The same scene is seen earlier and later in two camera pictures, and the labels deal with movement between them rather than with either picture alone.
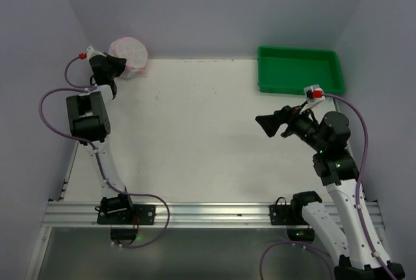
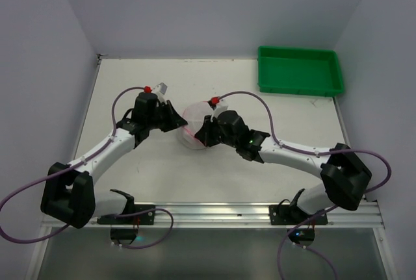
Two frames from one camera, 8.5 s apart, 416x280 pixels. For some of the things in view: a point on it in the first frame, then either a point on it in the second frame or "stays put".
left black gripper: x=108 y=67 -> x=164 y=115
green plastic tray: x=288 y=70 stays put
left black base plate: x=146 y=214 stays put
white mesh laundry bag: x=134 y=52 -> x=194 y=115
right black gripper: x=285 y=121 -> x=214 y=129
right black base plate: x=287 y=215 stays put
